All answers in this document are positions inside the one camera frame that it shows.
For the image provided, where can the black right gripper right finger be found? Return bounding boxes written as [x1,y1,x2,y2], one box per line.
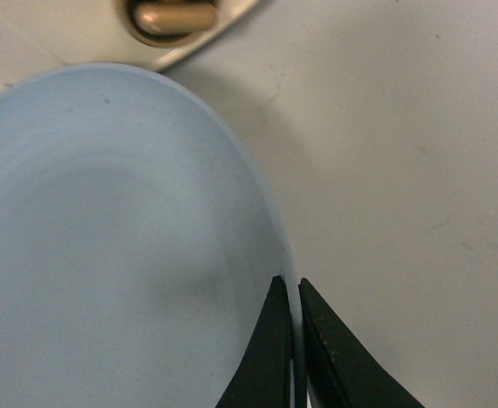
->
[299,278,422,407]

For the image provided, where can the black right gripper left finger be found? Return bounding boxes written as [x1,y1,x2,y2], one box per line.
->
[217,276,291,408]

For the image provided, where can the light blue plate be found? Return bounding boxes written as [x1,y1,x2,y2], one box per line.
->
[0,64,297,407]

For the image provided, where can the cream toaster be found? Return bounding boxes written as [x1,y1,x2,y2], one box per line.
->
[0,1,257,71]

